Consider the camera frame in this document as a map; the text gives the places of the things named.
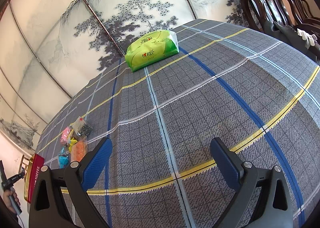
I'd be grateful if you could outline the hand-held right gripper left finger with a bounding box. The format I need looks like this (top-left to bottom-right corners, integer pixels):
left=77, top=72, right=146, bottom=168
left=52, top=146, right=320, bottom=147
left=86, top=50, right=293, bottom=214
left=28, top=137, right=113, bottom=228

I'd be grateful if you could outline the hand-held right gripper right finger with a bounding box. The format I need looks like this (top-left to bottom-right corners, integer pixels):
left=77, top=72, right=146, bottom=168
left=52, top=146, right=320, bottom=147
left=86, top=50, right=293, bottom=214
left=209, top=137, right=294, bottom=228

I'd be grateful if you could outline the red candy tin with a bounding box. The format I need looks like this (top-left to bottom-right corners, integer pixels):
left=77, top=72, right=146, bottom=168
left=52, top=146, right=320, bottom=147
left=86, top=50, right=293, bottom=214
left=24, top=153, right=45, bottom=204

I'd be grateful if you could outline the clear sesame snack packet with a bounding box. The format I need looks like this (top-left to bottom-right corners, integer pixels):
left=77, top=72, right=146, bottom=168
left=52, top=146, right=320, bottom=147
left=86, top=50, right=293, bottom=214
left=72, top=116, right=92, bottom=136

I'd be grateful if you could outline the person's left hand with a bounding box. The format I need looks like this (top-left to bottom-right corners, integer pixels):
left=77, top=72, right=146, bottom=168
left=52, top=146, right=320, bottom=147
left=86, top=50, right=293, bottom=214
left=0, top=190, right=20, bottom=218

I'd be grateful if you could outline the light wooden stand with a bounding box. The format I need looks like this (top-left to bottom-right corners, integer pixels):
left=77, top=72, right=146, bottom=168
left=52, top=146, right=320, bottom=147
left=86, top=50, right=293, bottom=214
left=18, top=154, right=34, bottom=176

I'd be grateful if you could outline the orange snack packet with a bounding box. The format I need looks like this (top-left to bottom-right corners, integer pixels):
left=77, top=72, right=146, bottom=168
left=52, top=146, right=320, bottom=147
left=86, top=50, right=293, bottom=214
left=71, top=135, right=88, bottom=163

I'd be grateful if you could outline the yellow candy packet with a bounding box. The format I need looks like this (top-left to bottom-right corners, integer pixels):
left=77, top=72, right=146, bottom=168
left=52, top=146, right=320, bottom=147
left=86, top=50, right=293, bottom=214
left=66, top=130, right=78, bottom=148

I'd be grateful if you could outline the blue candy packet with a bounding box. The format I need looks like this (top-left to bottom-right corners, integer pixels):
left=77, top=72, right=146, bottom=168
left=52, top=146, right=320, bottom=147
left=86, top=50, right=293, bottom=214
left=58, top=147, right=70, bottom=169

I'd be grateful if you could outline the pink candy packet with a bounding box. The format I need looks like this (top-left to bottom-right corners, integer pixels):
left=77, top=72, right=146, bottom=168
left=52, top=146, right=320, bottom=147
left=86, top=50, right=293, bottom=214
left=61, top=127, right=71, bottom=145

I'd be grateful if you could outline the green tissue pack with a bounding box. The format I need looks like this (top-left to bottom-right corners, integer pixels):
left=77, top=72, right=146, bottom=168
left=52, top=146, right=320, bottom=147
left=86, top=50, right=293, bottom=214
left=125, top=29, right=180, bottom=73

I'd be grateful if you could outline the ink landscape folding screen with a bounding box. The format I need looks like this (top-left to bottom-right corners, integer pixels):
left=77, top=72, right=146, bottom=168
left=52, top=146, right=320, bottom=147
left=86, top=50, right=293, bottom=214
left=0, top=0, right=261, bottom=155

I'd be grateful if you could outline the black bag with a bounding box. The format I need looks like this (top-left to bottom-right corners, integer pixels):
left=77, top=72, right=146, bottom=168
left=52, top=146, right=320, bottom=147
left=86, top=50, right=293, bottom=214
left=260, top=20, right=320, bottom=54

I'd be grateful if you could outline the white glove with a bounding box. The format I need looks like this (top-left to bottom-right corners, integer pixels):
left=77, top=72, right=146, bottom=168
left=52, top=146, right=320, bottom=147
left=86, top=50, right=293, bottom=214
left=296, top=30, right=318, bottom=48

